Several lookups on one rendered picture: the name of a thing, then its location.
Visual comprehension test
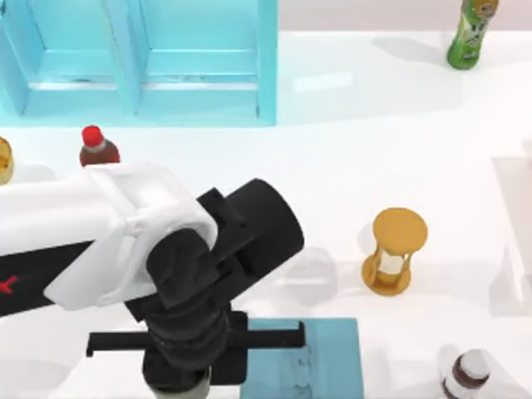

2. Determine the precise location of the grey round object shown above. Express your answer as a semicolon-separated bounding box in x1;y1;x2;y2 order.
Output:
151;368;214;399

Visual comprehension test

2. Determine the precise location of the flat blue mat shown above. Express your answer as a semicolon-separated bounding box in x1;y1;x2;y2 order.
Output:
239;318;365;399

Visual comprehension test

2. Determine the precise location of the yellow hourglass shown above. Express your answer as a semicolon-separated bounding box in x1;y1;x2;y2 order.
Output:
360;207;430;298

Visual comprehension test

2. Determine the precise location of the brown bottle with red cap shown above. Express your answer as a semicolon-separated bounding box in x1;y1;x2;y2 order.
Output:
79;125;122;168

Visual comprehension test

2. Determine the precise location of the pale grey rounded box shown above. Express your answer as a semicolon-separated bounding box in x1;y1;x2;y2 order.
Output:
285;246;338;293

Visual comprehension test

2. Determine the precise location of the light blue rack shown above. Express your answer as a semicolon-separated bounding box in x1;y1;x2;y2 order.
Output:
0;0;278;127

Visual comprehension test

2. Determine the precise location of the green bottle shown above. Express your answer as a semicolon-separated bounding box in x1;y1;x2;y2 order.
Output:
446;0;501;70

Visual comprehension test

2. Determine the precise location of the brown and white bottle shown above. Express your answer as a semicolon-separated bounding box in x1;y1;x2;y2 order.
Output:
441;349;493;399

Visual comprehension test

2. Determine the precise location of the golden trophy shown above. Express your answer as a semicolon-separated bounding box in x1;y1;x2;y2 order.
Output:
0;136;16;187

